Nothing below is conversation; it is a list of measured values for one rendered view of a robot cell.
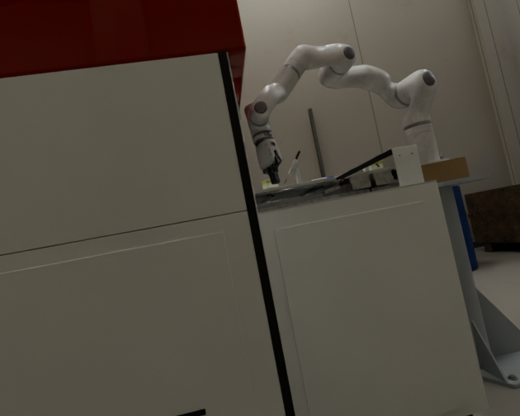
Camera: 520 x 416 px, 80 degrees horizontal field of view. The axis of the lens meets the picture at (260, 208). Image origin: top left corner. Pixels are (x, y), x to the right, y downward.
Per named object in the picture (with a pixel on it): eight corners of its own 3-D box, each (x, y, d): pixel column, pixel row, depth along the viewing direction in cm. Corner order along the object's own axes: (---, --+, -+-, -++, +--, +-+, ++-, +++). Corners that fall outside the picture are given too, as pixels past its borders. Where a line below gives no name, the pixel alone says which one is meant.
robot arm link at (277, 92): (305, 59, 119) (266, 120, 112) (297, 84, 134) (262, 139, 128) (285, 49, 119) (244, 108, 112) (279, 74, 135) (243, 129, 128)
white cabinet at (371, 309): (304, 495, 88) (251, 215, 94) (263, 360, 184) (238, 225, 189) (501, 435, 96) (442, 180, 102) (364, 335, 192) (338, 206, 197)
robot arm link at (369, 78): (427, 101, 141) (402, 115, 157) (428, 77, 143) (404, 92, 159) (328, 71, 129) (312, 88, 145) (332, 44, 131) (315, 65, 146)
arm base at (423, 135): (438, 164, 152) (430, 128, 153) (458, 158, 133) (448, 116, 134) (399, 172, 155) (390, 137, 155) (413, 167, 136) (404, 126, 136)
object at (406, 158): (400, 186, 106) (391, 148, 107) (341, 203, 161) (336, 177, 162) (425, 182, 108) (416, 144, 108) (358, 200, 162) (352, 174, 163)
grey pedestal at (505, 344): (505, 331, 162) (469, 179, 168) (602, 368, 118) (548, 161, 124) (413, 352, 159) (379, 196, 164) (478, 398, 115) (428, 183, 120)
